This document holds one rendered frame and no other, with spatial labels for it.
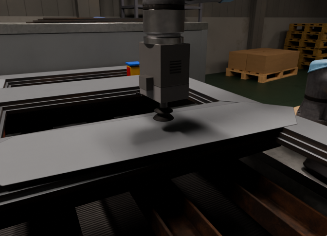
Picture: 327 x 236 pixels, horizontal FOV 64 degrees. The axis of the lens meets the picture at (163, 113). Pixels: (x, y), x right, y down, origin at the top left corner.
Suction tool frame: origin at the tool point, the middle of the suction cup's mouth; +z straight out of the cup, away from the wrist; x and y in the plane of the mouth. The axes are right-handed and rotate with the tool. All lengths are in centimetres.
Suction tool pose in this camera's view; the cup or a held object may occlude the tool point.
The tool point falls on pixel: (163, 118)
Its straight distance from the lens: 53.7
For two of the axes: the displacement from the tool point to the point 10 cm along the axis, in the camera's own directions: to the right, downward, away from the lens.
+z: 0.0, 9.4, 3.4
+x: 8.5, -1.8, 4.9
